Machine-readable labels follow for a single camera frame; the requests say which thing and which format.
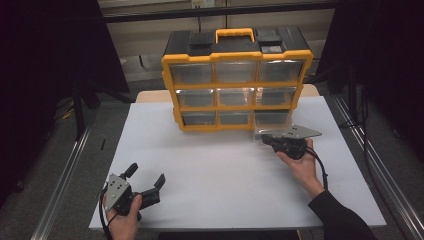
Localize metal floor rail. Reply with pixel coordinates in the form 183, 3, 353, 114
329, 94, 424, 240
30, 113, 98, 240

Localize black stand leg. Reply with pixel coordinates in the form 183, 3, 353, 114
72, 83, 87, 142

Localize black horizontal bar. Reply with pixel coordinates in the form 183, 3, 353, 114
101, 1, 338, 24

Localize black floor cables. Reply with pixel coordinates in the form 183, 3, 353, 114
339, 86, 373, 189

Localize left hand-held gripper cable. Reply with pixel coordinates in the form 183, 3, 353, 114
98, 186, 118, 240

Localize person's left hand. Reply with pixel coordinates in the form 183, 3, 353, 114
103, 193, 143, 240

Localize hand-held gripper cable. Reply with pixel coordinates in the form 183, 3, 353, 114
98, 186, 118, 240
304, 147, 330, 192

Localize person's right hand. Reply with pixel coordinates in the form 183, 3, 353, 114
275, 137, 326, 200

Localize black curtain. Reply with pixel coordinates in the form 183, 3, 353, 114
0, 0, 130, 208
314, 0, 424, 161

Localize right hand-held gripper cable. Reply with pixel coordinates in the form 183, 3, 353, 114
304, 147, 330, 192

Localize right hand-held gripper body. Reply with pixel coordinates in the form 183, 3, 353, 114
274, 124, 323, 161

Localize yellow black drawer organizer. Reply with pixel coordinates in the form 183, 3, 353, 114
161, 25, 314, 133

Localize clear plastic drawer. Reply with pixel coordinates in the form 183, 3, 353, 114
253, 111, 296, 145

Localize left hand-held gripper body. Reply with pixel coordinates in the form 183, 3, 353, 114
104, 173, 162, 216

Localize white wall socket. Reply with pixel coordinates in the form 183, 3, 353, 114
191, 0, 216, 10

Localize grid of clear drawers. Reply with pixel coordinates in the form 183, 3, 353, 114
169, 59, 305, 127

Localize wooden table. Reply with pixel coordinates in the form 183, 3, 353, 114
134, 83, 321, 104

